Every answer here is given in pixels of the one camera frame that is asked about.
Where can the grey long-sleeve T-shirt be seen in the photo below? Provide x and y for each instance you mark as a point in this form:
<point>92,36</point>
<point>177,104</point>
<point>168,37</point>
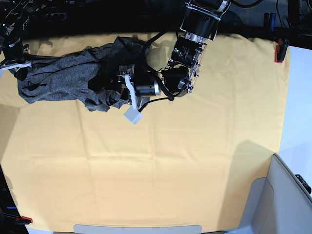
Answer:
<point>75,76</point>

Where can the red black clamp right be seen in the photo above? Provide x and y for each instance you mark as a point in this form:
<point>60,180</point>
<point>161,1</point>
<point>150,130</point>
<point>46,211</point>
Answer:
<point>280,50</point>

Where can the black power strip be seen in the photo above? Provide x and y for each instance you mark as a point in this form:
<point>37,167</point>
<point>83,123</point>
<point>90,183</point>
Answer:
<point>55,17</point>

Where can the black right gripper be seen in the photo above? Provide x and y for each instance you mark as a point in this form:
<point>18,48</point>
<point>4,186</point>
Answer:
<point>14,51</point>

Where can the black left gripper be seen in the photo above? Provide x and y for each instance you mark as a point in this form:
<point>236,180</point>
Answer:
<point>144,83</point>

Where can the white plastic bin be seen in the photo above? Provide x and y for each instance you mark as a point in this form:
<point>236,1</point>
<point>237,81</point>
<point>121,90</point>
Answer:
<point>277,204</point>

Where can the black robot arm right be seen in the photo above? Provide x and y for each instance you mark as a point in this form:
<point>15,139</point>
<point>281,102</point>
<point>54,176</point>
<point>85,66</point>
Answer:
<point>13,25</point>

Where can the red black clamp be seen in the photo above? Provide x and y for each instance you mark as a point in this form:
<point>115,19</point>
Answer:
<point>21,220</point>
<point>280,50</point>

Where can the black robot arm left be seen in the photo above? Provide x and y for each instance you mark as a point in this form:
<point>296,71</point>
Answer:
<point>200,23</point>

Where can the grey tray edge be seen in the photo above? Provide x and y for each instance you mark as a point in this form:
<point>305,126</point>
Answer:
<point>87,229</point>

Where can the black remote control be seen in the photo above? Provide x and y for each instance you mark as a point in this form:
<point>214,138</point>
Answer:
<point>304,183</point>

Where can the red black clamp left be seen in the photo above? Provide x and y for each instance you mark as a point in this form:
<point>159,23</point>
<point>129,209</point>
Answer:
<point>21,220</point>

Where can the blue handled tool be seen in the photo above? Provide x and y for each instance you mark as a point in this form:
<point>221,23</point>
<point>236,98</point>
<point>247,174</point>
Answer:
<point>269,22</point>

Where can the yellow table cloth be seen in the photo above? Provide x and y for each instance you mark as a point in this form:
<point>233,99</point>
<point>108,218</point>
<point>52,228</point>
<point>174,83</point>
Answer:
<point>187,162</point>

